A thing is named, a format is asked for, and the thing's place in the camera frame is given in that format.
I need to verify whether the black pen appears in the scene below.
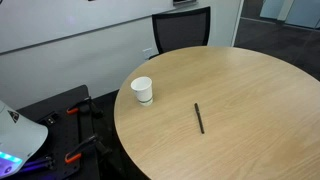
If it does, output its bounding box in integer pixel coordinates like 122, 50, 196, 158
193, 102, 206, 135

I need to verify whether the white wall whiteboard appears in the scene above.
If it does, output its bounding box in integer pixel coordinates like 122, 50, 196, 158
0, 0, 198, 56

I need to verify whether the white paper cup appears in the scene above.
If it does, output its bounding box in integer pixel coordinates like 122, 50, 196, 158
130, 76, 155, 107

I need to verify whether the small black connector block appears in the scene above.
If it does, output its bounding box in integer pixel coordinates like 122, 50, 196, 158
36, 111, 60, 126

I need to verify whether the orange-handled black clamp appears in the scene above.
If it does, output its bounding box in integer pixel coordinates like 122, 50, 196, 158
64, 133, 113, 165
65, 96, 104, 120

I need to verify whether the grey whiteboard tray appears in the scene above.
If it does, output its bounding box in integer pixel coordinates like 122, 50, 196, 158
172, 0, 198, 7

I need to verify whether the black mesh office chair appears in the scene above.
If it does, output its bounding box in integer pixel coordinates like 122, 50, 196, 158
148, 6, 212, 60

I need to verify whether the white wall outlet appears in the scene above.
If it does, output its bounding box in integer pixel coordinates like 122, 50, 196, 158
142, 47, 154, 61

